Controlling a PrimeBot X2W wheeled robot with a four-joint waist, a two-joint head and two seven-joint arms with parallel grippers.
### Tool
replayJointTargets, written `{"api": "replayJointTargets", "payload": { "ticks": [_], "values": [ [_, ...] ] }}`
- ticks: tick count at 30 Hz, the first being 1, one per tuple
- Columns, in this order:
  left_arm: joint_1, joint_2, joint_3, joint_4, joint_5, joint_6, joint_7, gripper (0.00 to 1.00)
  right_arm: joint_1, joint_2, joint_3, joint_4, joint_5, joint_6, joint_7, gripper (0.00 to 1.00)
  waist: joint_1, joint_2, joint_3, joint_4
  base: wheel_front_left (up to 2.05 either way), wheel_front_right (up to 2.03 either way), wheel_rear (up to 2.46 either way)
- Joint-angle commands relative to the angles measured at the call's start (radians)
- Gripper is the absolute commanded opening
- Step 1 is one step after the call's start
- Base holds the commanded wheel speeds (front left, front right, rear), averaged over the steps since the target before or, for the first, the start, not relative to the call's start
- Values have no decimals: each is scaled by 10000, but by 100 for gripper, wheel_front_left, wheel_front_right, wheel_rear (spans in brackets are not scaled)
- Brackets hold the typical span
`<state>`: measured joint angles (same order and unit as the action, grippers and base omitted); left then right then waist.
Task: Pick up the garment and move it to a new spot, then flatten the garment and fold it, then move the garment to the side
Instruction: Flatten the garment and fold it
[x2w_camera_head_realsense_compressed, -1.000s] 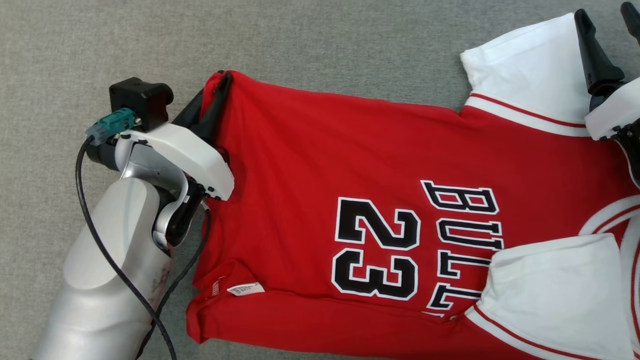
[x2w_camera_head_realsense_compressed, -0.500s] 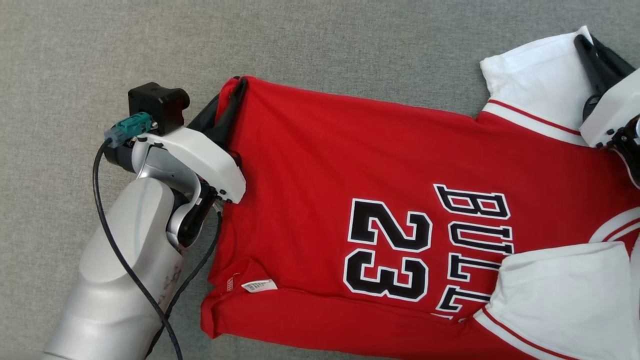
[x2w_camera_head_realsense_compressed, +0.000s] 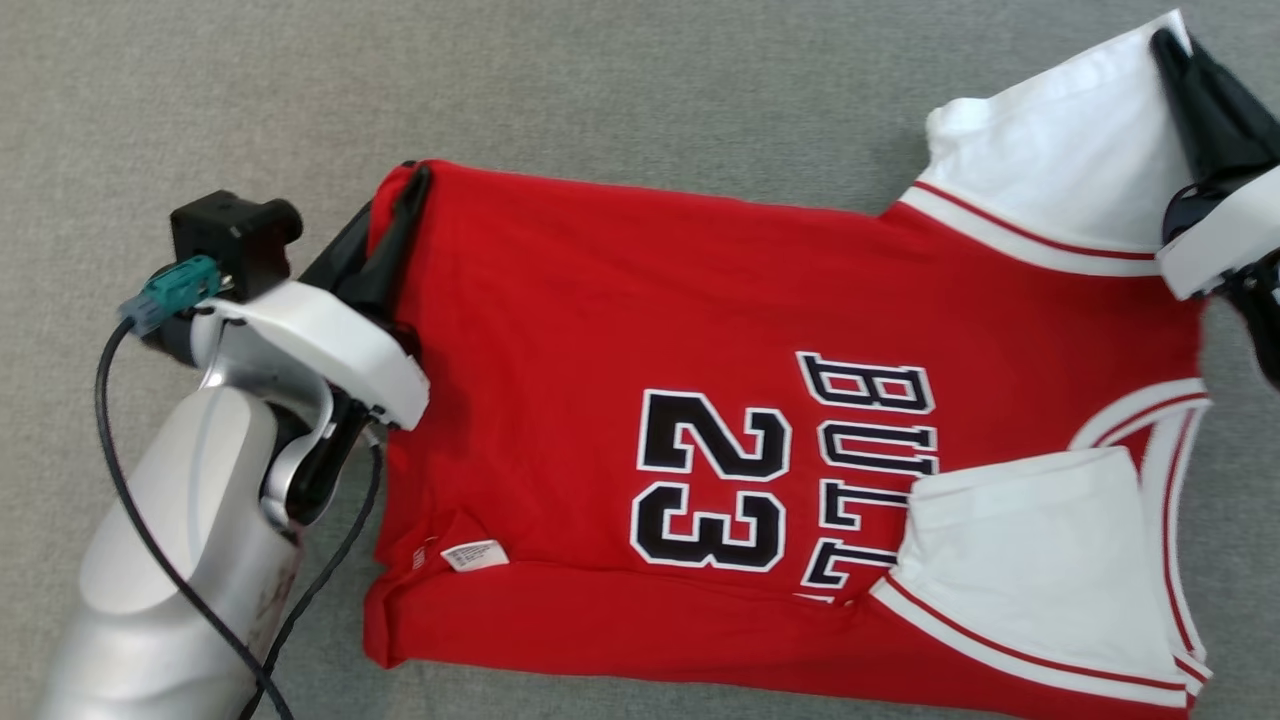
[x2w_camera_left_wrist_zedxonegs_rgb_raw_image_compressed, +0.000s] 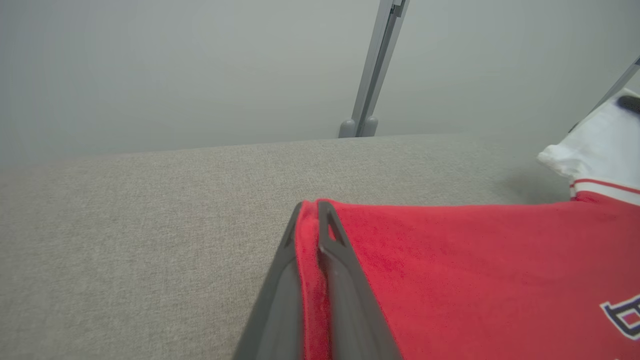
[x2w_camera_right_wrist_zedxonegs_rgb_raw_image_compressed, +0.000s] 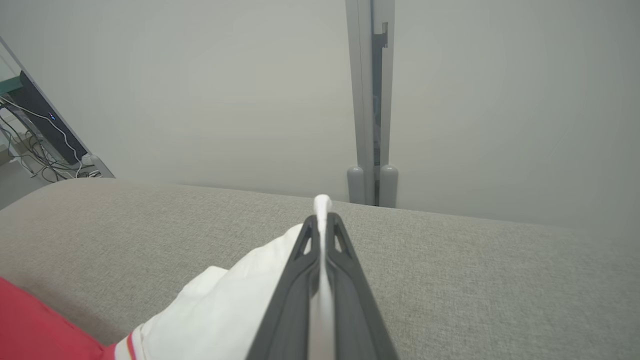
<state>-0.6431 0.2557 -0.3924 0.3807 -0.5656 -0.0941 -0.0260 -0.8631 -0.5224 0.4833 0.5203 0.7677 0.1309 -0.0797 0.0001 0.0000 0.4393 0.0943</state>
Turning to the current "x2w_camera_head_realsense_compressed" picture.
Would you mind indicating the red white basketball jersey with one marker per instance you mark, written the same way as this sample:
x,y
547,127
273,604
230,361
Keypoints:
x,y
600,300

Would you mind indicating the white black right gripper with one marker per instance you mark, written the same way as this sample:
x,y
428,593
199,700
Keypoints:
x,y
1230,240

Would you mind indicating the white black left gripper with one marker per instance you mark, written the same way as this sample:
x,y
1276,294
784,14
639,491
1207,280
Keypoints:
x,y
340,345

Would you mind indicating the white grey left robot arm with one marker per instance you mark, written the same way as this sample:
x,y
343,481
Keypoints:
x,y
170,520

